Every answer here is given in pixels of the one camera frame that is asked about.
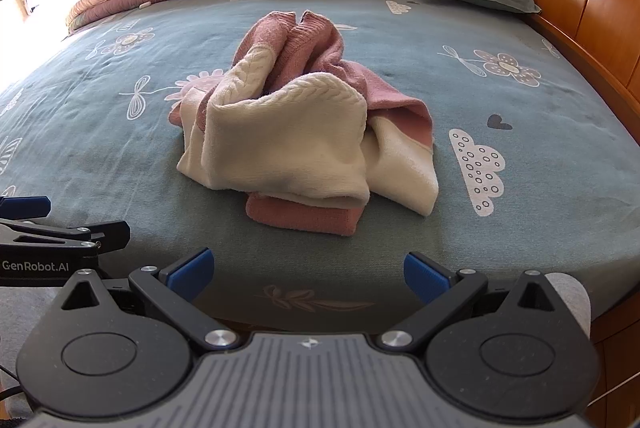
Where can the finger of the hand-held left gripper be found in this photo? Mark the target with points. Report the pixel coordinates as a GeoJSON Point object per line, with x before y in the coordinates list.
{"type": "Point", "coordinates": [105, 234]}
{"type": "Point", "coordinates": [25, 207]}

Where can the wall socket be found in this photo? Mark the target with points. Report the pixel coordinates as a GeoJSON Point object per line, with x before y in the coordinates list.
{"type": "Point", "coordinates": [28, 3]}

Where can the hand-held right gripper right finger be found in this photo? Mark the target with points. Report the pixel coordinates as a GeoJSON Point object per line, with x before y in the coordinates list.
{"type": "Point", "coordinates": [427, 275]}

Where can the pink and white knit sweater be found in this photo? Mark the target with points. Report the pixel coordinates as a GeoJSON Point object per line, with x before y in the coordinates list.
{"type": "Point", "coordinates": [300, 143]}

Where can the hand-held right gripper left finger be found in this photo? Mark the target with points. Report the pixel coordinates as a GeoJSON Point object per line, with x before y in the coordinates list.
{"type": "Point", "coordinates": [190, 273]}

